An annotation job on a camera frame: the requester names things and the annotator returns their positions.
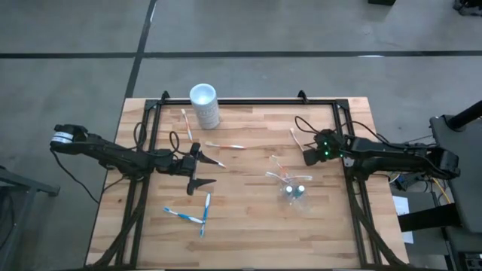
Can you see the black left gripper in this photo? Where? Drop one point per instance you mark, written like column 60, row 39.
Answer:
column 185, row 166

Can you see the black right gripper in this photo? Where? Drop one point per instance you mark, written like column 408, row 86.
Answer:
column 327, row 148

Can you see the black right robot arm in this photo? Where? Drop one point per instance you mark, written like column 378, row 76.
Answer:
column 395, row 154

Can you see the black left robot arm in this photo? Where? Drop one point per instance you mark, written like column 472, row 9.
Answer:
column 113, row 156

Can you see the blue white toothbrush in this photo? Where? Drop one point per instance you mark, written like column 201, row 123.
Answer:
column 205, row 212
column 183, row 215

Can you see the white paper cup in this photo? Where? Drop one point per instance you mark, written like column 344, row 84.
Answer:
column 205, row 109

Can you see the white paper sheet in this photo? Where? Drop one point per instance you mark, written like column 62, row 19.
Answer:
column 401, row 205

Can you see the black cart base bar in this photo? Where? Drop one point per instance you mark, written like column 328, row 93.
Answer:
column 425, row 219

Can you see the grey cart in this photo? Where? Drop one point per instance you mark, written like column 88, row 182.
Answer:
column 461, row 124

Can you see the black pole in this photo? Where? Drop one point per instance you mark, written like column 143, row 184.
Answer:
column 467, row 113

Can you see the black box on floor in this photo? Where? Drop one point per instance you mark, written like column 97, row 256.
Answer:
column 381, row 2

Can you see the grey metal stand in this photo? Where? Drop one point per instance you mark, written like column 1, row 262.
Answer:
column 30, row 184

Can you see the black chair base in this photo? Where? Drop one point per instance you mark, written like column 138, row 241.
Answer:
column 468, row 7

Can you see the black metal rig frame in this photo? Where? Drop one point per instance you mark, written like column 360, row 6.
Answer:
column 244, row 102

